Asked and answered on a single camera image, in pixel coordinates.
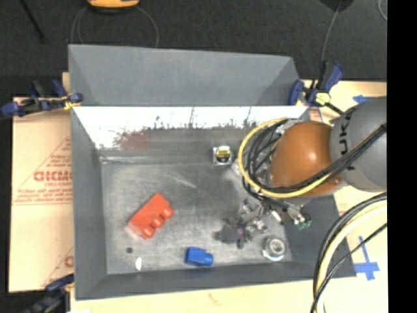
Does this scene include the dark grey purple toy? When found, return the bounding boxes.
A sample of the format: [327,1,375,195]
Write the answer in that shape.
[214,218,252,250]

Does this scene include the silver cube with yellow top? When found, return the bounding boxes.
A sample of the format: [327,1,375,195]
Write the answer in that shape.
[212,144,235,167]

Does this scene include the blue toy building block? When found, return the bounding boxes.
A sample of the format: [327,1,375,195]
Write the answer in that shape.
[184,246,215,268]

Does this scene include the red toy building block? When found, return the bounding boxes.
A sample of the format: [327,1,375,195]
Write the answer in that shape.
[125,192,175,241]

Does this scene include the grey metal bin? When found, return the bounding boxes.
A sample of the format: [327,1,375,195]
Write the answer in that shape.
[67,44,356,300]

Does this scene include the brown cardboard board red print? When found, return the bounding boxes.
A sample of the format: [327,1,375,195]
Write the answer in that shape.
[7,95,76,293]

